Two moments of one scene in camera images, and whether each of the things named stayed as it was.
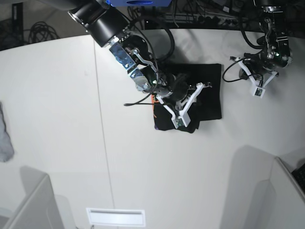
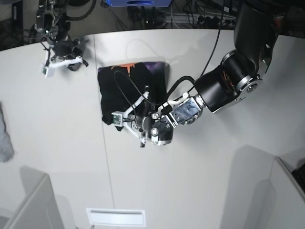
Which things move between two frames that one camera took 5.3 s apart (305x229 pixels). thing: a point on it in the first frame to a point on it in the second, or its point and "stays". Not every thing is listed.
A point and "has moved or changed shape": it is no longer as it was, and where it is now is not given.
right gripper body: [275, 55] to [159, 129]
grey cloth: [6, 150] stays
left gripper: [169, 85] to [64, 48]
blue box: [141, 3] stays
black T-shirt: [208, 104] has moved or changed shape
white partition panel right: [288, 211] stays
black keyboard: [299, 175] stays
